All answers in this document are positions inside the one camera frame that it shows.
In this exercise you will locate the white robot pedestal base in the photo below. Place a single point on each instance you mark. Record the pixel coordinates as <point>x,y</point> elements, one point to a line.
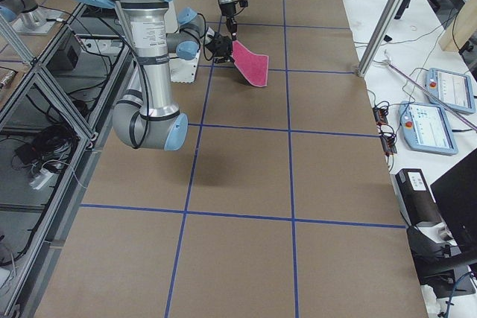
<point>183,71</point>

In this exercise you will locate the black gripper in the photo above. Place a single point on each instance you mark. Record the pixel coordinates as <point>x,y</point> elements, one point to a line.
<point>228,10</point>
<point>220,45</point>

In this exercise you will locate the white power strip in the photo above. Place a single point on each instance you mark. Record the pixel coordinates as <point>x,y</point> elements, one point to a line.
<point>40,179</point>

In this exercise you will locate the pink grey-backed towel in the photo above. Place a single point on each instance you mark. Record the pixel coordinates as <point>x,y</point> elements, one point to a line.
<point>253,67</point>

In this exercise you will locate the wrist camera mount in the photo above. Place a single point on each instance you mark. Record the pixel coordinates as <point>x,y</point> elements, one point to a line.
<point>242,3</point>

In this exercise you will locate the near teach pendant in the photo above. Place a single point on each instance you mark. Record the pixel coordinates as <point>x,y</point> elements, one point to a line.
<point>426,128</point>

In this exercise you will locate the black box with label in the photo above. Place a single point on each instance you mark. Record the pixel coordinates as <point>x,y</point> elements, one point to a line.
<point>419,207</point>

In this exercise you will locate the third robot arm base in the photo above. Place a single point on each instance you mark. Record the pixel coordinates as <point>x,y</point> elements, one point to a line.
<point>28,18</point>

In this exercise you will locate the aluminium frame post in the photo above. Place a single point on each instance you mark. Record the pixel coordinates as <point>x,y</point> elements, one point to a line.
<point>377,36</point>

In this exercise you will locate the teach pendant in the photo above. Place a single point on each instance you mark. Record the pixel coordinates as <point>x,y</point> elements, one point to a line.
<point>452,88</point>
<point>426,128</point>

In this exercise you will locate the aluminium frame rail structure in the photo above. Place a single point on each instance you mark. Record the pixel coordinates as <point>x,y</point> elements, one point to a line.
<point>55,114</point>

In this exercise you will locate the far teach pendant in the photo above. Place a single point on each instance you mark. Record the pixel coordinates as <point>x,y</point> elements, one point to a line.
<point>452,88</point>

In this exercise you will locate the black monitor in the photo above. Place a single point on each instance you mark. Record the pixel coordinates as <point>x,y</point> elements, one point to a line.
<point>455,195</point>

